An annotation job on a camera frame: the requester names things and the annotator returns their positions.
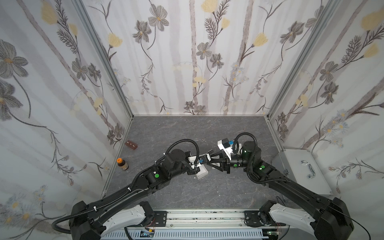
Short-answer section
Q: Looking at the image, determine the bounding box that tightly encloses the white box base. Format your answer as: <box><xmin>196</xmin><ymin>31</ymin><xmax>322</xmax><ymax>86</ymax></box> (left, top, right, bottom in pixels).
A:
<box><xmin>196</xmin><ymin>165</ymin><xmax>209</xmax><ymax>180</ymax></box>

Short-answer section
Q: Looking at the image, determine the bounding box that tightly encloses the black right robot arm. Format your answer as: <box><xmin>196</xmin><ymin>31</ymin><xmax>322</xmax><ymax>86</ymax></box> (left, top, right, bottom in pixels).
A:
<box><xmin>207</xmin><ymin>141</ymin><xmax>355</xmax><ymax>240</ymax></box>

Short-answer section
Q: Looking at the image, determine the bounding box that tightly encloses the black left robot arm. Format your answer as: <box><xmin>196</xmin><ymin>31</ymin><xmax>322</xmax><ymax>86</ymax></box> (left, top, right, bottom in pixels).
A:
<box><xmin>52</xmin><ymin>149</ymin><xmax>207</xmax><ymax>240</ymax></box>

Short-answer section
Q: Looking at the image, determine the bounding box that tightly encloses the small brown red box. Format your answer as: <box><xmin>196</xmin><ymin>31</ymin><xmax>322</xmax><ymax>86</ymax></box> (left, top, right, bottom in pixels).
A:
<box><xmin>125</xmin><ymin>140</ymin><xmax>138</xmax><ymax>150</ymax></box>

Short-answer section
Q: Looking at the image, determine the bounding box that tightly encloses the brown bottle orange cap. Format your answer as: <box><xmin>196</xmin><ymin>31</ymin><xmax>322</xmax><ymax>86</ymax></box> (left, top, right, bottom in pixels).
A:
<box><xmin>117</xmin><ymin>158</ymin><xmax>129</xmax><ymax>171</ymax></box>

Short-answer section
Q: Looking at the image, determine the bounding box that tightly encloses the silver metal case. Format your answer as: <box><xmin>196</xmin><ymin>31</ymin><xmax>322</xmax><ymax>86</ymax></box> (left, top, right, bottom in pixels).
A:
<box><xmin>272</xmin><ymin>149</ymin><xmax>333</xmax><ymax>197</ymax></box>

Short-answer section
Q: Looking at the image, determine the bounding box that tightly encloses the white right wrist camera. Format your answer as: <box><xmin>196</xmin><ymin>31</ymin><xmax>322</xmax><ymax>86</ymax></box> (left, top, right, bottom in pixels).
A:
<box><xmin>218</xmin><ymin>138</ymin><xmax>233</xmax><ymax>161</ymax></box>

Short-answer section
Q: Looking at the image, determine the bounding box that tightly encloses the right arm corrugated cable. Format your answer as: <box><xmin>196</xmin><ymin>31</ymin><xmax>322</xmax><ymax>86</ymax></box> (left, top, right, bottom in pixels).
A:
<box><xmin>232</xmin><ymin>132</ymin><xmax>259</xmax><ymax>157</ymax></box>

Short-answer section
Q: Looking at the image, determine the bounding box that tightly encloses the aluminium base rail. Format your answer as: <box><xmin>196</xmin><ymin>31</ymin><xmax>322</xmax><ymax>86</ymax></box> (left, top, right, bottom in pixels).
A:
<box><xmin>102</xmin><ymin>209</ymin><xmax>300</xmax><ymax>240</ymax></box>

